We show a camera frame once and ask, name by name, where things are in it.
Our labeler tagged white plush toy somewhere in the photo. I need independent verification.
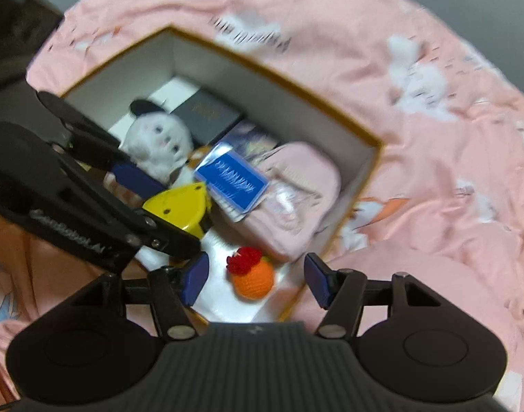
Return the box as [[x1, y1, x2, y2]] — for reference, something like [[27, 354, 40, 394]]
[[120, 100, 196, 181]]

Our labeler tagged pink small garment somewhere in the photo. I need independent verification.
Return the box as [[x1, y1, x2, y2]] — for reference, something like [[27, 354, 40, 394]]
[[236, 141, 342, 262]]

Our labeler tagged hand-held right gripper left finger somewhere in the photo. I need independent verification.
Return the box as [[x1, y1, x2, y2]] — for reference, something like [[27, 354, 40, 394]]
[[70, 252, 211, 342]]

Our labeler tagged yellow cardboard box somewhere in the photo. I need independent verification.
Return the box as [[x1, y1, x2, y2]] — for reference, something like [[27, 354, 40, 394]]
[[58, 26, 383, 324]]

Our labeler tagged yellow plastic toy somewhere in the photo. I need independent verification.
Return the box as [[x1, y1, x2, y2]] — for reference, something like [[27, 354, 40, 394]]
[[142, 182, 213, 241]]

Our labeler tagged dark printed card box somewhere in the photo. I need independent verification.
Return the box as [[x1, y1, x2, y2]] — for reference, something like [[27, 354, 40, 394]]
[[214, 120, 282, 164]]

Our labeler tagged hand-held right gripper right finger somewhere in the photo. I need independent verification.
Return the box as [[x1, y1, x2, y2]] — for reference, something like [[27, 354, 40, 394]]
[[304, 254, 445, 340]]

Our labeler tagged dark grey tin box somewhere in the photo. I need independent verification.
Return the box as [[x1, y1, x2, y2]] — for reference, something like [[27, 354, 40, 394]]
[[171, 90, 245, 144]]

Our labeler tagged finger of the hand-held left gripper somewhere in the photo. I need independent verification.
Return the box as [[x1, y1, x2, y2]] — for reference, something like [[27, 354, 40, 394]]
[[36, 91, 166, 201], [131, 210, 202, 261]]

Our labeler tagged crochet orange with strawberry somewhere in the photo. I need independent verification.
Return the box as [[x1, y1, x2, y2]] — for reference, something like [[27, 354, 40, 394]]
[[226, 247, 275, 300]]

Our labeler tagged blue white card tag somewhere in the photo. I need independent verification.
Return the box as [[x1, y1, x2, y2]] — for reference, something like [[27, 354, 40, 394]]
[[194, 144, 271, 223]]

